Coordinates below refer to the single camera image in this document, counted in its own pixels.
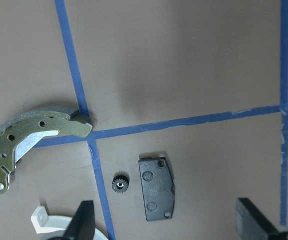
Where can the white curved plastic part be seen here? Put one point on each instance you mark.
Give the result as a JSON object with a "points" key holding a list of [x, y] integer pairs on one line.
{"points": [[53, 225]]}

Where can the black brake pad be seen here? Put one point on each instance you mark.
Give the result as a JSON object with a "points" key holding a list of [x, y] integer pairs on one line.
{"points": [[158, 188]]}

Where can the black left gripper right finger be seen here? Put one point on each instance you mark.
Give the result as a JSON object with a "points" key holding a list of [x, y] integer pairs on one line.
{"points": [[252, 224]]}

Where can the olive brake shoe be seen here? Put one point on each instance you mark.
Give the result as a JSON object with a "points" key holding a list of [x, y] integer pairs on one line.
{"points": [[22, 133]]}

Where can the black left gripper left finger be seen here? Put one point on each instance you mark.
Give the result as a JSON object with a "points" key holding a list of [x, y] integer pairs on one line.
{"points": [[82, 225]]}

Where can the small black bearing gear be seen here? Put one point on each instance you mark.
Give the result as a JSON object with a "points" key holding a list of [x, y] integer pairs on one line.
{"points": [[120, 183]]}

